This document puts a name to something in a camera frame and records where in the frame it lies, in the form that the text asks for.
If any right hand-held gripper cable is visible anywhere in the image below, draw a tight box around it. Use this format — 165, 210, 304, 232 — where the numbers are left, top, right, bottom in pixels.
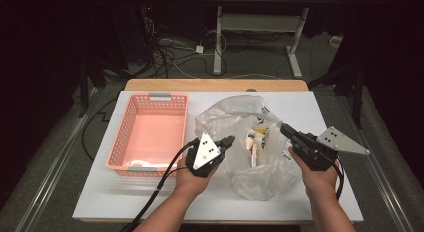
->
333, 156, 345, 201

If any white ointment tube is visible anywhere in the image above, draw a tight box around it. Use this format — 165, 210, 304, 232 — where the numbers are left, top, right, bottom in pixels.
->
249, 143, 259, 169

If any black stand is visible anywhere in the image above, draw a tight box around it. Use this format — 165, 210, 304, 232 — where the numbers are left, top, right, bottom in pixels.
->
78, 55, 108, 118
308, 58, 364, 130

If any wooden table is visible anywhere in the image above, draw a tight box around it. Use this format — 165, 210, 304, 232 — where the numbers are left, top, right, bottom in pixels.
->
124, 78, 310, 93

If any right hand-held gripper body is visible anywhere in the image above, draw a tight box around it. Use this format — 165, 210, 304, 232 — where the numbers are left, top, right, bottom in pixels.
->
293, 126, 370, 172

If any black floor cable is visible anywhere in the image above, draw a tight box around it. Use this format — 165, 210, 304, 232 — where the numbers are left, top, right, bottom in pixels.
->
81, 96, 119, 161

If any hand-held gripper cable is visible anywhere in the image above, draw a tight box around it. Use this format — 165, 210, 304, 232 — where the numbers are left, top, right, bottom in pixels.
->
333, 156, 345, 201
119, 138, 201, 232

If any tangle of floor cables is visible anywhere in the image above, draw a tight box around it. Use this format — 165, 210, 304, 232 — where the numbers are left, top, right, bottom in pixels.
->
139, 18, 231, 80

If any white board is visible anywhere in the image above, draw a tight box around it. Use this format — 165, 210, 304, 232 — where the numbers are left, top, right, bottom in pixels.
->
72, 90, 364, 223

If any left hand-held gripper cable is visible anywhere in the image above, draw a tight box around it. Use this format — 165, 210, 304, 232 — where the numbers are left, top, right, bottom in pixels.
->
119, 138, 201, 232

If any clear plastic bag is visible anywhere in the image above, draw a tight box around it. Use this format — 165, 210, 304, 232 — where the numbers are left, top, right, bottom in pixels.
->
194, 94, 303, 202

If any white desk frame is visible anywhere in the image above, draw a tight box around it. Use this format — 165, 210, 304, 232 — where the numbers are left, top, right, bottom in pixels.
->
199, 0, 354, 79

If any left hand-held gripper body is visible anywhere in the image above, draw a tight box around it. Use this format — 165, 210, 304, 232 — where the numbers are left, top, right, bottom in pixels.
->
185, 131, 228, 179

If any pink plastic basket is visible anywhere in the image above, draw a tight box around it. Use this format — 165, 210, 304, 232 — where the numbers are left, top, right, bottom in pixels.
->
105, 92, 190, 177

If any metal rail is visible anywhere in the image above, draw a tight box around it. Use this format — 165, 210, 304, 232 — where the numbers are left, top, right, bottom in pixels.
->
333, 91, 414, 232
14, 88, 101, 232

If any person's left hand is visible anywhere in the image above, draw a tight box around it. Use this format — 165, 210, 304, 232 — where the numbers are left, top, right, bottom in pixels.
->
173, 157, 218, 196

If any person's right hand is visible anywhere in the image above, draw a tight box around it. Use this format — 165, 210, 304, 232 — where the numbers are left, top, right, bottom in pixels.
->
288, 146, 343, 198

